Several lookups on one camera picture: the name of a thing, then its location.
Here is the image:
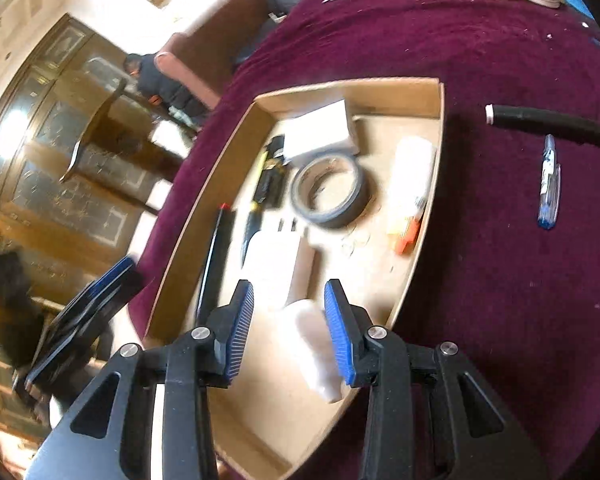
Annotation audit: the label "white glue bottle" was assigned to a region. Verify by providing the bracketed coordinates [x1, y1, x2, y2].
[284, 299, 342, 404]

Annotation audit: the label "black tape roll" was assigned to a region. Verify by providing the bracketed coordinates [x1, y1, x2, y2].
[289, 152, 370, 230]

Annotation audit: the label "black red marker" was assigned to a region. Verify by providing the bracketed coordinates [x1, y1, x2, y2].
[195, 204, 235, 327]

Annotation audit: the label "small wooden block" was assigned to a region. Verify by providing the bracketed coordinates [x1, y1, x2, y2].
[285, 236, 316, 306]

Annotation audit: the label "wooden cabinet with glass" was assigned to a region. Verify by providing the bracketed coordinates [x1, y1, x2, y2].
[0, 13, 182, 441]

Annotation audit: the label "wooden chair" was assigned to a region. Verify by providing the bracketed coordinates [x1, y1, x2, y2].
[58, 78, 200, 216]

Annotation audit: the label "yellow black utility knife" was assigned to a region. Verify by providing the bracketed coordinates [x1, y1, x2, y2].
[242, 136, 286, 263]

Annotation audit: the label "cardboard tray box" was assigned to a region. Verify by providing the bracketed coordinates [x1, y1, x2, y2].
[144, 78, 444, 479]

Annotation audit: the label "dark red tablecloth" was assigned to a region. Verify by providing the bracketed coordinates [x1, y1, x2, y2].
[130, 0, 600, 479]

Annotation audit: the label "white orange tip bottle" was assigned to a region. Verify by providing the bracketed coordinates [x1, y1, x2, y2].
[385, 136, 437, 255]

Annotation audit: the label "person in black jacket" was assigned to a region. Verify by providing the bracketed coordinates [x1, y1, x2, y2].
[122, 53, 209, 127]

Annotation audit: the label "white charger box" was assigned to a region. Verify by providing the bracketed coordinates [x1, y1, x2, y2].
[278, 100, 360, 166]

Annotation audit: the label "brown armchair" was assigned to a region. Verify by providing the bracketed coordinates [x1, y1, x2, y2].
[155, 0, 268, 110]

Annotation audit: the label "blue clear pen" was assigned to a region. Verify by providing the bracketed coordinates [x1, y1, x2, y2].
[538, 134, 562, 230]

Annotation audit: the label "black marker silver ends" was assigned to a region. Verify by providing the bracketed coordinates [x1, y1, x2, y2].
[484, 104, 600, 148]

